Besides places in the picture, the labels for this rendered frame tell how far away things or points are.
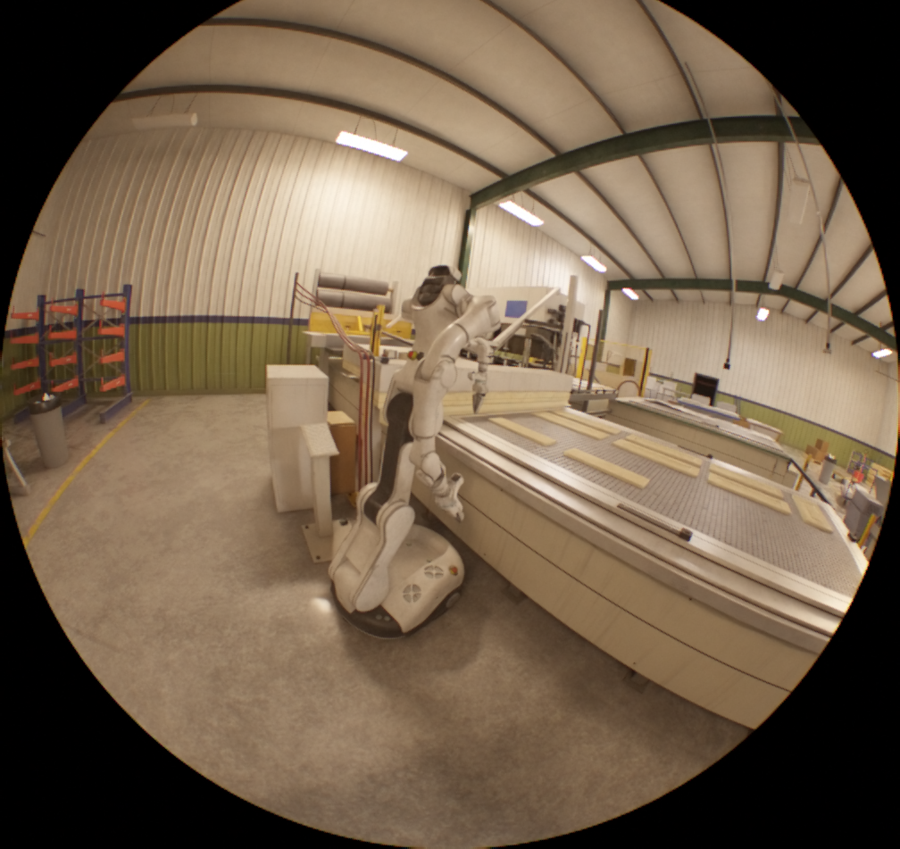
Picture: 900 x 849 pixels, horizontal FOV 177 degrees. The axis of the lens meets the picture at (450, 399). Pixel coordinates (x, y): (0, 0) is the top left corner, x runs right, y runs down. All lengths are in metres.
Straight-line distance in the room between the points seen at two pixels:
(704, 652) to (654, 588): 0.39
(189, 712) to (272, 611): 0.77
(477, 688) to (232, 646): 1.15
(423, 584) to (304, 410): 1.34
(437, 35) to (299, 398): 4.85
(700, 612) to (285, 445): 2.40
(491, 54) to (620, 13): 1.92
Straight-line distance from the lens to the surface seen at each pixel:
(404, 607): 1.42
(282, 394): 2.02
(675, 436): 5.19
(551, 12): 4.85
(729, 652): 1.38
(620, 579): 1.25
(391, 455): 1.14
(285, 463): 2.20
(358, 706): 1.47
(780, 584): 1.33
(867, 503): 5.24
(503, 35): 5.01
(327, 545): 2.07
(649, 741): 1.77
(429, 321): 1.06
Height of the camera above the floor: 1.41
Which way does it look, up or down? 12 degrees down
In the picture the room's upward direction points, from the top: 8 degrees clockwise
